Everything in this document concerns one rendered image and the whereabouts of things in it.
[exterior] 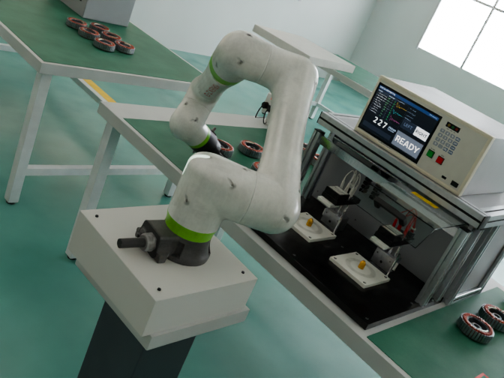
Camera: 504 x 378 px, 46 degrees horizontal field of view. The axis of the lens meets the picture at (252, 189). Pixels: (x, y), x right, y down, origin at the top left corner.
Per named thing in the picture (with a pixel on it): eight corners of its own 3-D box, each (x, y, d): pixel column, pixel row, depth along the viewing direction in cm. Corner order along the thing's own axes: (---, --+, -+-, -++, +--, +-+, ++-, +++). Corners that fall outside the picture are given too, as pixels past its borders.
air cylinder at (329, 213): (334, 231, 212) (341, 218, 210) (319, 220, 216) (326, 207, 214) (343, 230, 216) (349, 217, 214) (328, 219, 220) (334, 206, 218)
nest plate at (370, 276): (363, 289, 182) (365, 285, 182) (328, 259, 191) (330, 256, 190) (388, 281, 193) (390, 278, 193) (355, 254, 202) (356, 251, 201)
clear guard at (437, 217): (415, 248, 161) (425, 230, 159) (349, 200, 175) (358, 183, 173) (465, 238, 185) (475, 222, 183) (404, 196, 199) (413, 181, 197)
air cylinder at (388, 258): (386, 273, 199) (394, 259, 196) (370, 259, 203) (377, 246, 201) (394, 271, 202) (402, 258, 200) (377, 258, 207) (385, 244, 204)
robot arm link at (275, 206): (307, 229, 136) (330, 55, 163) (241, 206, 132) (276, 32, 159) (282, 248, 146) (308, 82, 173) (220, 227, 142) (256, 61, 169)
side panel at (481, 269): (447, 306, 199) (498, 226, 187) (439, 300, 201) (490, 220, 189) (480, 293, 220) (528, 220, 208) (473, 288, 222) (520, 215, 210)
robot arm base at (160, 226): (127, 271, 128) (136, 250, 126) (98, 229, 137) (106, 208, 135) (219, 264, 146) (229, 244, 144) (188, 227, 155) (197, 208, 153)
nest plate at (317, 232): (308, 242, 196) (310, 239, 195) (278, 217, 204) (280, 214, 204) (335, 238, 207) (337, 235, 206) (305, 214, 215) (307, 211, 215)
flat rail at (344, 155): (458, 240, 179) (463, 232, 178) (314, 140, 214) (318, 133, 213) (460, 240, 180) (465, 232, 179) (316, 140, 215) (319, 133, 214)
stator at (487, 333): (449, 318, 192) (455, 309, 190) (475, 322, 196) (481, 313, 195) (469, 342, 182) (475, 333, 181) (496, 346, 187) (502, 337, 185)
